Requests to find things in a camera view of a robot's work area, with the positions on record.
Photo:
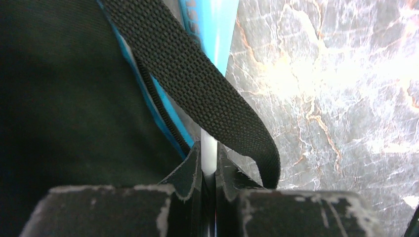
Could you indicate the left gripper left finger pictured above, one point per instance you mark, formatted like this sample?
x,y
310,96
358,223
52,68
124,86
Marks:
x,y
171,208

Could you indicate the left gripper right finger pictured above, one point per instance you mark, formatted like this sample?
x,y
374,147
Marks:
x,y
246,209

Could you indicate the blue racket cover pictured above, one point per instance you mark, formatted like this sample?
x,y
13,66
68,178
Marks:
x,y
112,93

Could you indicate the blue badminton racket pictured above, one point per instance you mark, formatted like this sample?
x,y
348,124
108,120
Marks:
x,y
208,154

